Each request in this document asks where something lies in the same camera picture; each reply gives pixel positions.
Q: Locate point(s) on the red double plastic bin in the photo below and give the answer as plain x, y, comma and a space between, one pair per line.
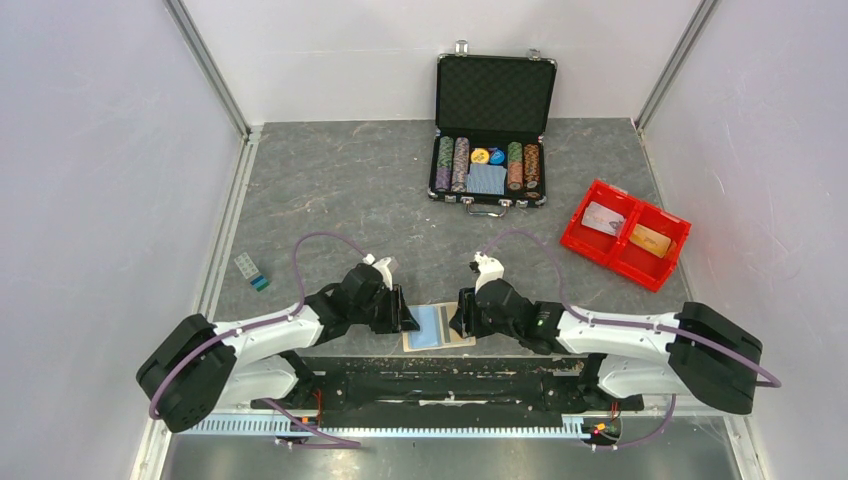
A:
618, 254

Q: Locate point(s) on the orange brown chip row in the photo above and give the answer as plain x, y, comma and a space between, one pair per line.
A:
531, 175

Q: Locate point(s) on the green purple chip row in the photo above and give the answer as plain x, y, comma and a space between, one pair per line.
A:
443, 176

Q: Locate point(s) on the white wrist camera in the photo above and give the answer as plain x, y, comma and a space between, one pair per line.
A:
386, 266
486, 269

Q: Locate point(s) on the orange VIP card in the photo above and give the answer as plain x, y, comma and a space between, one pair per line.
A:
655, 243

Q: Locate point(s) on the green orange chip row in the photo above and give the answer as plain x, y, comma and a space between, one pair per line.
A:
515, 168

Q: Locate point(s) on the beige leather card holder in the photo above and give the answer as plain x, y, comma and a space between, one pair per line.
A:
434, 331

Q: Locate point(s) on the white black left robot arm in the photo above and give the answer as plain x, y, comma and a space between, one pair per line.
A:
202, 366

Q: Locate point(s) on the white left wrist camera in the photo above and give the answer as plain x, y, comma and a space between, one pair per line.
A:
386, 266

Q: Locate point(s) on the black poker chip case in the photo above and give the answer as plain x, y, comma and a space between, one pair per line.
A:
492, 100

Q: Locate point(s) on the blue playing card deck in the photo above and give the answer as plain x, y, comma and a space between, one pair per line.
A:
486, 179

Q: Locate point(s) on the yellow dealer chip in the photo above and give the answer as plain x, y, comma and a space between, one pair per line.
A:
480, 156

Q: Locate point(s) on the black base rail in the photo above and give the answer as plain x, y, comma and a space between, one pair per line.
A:
449, 392

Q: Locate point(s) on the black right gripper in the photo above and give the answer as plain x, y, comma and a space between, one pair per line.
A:
465, 318

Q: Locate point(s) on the pink white chip row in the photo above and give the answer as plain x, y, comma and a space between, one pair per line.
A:
460, 164

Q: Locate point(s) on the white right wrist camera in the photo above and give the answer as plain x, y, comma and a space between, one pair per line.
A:
486, 269

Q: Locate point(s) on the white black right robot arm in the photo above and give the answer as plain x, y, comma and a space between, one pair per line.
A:
696, 351

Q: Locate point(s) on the blue dealer chip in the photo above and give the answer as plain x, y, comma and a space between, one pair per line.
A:
497, 156

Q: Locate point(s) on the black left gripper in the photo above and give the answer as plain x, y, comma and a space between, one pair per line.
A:
399, 317

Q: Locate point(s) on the white card in bin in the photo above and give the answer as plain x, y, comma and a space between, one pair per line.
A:
602, 219

